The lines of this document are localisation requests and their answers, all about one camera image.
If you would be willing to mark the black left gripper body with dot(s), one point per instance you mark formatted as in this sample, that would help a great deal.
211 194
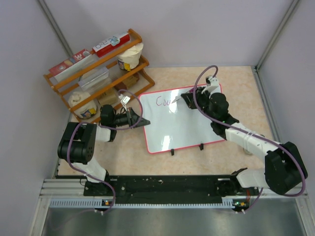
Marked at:
120 120

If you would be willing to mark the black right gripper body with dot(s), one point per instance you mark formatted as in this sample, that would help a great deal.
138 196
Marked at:
204 100

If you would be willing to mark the magenta-capped whiteboard marker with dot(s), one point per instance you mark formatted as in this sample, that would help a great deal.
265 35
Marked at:
177 98

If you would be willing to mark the pink-framed whiteboard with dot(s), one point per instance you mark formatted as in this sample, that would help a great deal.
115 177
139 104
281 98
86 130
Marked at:
174 125

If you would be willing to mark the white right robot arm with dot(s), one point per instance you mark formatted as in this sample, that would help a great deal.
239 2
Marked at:
283 166

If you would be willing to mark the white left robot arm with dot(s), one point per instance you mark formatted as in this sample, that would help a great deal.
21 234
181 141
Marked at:
77 145

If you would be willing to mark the brown cardboard box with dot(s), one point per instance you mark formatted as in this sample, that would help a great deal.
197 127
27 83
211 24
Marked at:
108 97

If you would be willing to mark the dark brown small box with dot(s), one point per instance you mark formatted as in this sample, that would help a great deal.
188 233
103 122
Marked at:
127 83

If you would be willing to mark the silver foil box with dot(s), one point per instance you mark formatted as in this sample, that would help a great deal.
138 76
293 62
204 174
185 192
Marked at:
93 77

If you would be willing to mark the clear tape roll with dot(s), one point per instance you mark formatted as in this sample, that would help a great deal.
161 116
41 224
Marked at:
247 152

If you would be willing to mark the white bag upper shelf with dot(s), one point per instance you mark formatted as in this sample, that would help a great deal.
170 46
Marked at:
129 59

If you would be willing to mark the red white foil box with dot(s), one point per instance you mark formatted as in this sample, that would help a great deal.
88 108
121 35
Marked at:
110 44

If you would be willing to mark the red grey wrap box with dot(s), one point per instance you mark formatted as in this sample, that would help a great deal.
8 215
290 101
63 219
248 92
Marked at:
72 65

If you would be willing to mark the orange wooden shelf rack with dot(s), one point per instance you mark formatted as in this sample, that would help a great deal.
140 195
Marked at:
83 105

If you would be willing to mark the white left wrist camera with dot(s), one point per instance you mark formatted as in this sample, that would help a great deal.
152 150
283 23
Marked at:
124 100

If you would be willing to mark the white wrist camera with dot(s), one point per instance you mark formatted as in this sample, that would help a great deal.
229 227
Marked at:
212 83
124 100

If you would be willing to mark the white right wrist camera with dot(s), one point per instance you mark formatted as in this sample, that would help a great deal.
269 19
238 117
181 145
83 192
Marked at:
212 83

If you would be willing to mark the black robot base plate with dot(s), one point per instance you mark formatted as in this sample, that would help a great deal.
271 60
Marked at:
169 189

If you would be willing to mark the grey slotted cable duct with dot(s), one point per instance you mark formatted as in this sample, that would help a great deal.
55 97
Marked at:
229 202

